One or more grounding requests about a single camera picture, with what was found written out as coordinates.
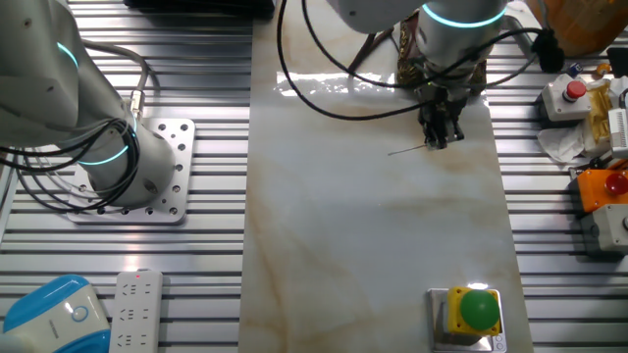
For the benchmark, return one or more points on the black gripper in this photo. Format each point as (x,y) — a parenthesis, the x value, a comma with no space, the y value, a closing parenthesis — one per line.
(444,105)

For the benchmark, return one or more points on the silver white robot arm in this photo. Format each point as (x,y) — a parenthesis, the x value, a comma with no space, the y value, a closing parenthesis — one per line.
(49,88)

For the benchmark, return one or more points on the brown gold rotary phone base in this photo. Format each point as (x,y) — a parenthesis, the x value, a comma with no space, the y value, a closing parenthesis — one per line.
(406,64)

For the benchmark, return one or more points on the white box red button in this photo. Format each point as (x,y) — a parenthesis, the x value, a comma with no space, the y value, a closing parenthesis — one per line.
(564,103)

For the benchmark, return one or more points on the white crumpled tissue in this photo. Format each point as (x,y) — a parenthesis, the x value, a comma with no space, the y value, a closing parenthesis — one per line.
(569,144)

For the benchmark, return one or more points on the black foam microphone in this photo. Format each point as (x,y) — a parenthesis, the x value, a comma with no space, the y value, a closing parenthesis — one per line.
(548,50)

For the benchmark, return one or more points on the small blue trinket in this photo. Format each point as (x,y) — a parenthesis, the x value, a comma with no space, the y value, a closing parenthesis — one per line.
(576,68)

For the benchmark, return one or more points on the yellow plastic bag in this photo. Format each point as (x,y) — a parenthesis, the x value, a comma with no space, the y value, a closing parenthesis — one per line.
(599,108)

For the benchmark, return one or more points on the orange emergency stop box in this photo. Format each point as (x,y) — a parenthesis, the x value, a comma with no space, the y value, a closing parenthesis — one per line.
(593,188)

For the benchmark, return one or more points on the orange brown bag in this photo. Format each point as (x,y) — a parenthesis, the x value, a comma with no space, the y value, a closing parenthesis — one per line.
(584,24)

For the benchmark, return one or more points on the green button yellow box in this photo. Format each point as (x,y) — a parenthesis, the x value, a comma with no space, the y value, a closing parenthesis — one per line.
(478,311)

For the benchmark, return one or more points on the grey box red button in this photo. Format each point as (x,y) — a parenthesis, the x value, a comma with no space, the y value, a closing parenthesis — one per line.
(608,228)

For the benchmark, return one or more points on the silver robot mounting plate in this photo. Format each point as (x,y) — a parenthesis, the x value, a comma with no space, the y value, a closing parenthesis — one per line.
(181,171)

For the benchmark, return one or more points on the white power strip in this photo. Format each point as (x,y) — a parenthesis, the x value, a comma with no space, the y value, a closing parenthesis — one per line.
(136,314)

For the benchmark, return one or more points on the blue white round device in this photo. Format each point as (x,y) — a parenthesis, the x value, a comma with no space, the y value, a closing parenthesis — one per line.
(49,318)

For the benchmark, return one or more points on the aluminium frame bar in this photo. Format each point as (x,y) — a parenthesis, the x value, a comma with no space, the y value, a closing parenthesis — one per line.
(521,32)

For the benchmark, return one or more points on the ribbed silver camera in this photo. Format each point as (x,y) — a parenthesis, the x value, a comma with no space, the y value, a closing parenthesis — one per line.
(619,132)

